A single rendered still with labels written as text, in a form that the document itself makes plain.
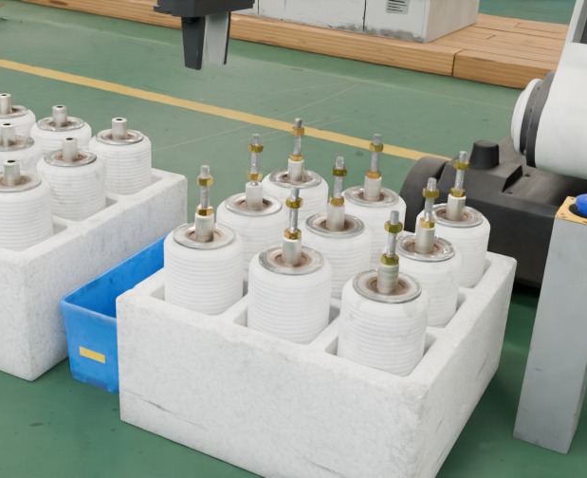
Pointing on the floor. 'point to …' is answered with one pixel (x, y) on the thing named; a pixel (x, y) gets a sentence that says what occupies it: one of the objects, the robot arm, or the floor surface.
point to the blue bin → (103, 317)
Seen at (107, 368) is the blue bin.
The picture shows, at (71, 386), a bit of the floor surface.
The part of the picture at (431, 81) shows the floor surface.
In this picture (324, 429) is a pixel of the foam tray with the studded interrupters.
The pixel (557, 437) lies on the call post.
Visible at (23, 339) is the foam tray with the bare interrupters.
